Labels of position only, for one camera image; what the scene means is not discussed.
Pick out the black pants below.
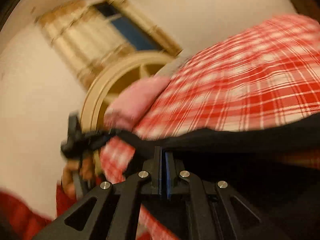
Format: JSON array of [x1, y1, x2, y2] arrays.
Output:
[[82, 115, 320, 240]]

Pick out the left hand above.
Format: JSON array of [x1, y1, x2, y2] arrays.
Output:
[[61, 154, 97, 199]]

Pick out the pink pillow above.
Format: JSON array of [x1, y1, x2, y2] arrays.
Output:
[[104, 76, 170, 131]]

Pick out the red plaid bed cover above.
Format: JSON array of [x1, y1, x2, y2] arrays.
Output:
[[100, 15, 319, 239]]

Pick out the blue window pane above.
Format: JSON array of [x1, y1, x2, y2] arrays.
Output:
[[93, 2, 163, 51]]

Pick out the cream wooden headboard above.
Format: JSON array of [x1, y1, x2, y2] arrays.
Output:
[[80, 51, 176, 176]]

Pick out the beige patterned curtain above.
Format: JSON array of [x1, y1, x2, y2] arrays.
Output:
[[36, 0, 183, 89]]

